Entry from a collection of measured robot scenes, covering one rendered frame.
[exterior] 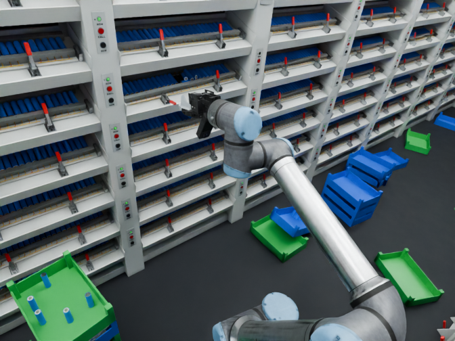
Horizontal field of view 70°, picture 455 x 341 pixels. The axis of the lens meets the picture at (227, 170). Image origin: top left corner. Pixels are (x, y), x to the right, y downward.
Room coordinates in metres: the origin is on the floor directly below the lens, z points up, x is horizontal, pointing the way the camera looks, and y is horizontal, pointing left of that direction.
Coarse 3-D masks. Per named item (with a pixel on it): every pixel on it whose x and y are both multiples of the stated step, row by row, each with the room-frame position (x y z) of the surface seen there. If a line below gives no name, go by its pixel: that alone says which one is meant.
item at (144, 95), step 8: (232, 72) 1.50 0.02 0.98; (200, 80) 1.37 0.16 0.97; (208, 80) 1.39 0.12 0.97; (216, 80) 1.43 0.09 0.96; (160, 88) 1.24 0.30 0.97; (168, 88) 1.26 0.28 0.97; (176, 88) 1.28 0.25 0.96; (184, 88) 1.31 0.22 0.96; (128, 96) 1.14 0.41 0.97; (136, 96) 1.16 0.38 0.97; (144, 96) 1.18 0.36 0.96; (152, 96) 1.21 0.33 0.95
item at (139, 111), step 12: (228, 60) 1.58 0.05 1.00; (240, 72) 1.51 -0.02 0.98; (228, 84) 1.44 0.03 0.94; (240, 84) 1.47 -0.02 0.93; (156, 96) 1.22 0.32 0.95; (180, 96) 1.26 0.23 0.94; (228, 96) 1.41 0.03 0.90; (132, 108) 1.12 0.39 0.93; (144, 108) 1.14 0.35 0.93; (156, 108) 1.15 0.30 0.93; (168, 108) 1.19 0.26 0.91; (132, 120) 1.10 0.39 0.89
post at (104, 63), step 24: (96, 0) 1.04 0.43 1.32; (72, 24) 1.10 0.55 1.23; (96, 48) 1.02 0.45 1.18; (96, 72) 1.02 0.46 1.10; (120, 72) 1.07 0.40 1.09; (96, 96) 1.01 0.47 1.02; (120, 96) 1.06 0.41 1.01; (120, 120) 1.05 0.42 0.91; (120, 192) 1.03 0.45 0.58; (120, 216) 1.01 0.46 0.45; (120, 240) 1.03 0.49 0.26
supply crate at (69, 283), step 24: (72, 264) 0.71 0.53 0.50; (24, 288) 0.60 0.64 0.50; (48, 288) 0.61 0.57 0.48; (72, 288) 0.62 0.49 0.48; (96, 288) 0.60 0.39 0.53; (24, 312) 0.52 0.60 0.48; (48, 312) 0.53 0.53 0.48; (72, 312) 0.54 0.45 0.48; (96, 312) 0.54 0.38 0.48; (48, 336) 0.46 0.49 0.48; (72, 336) 0.46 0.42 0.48
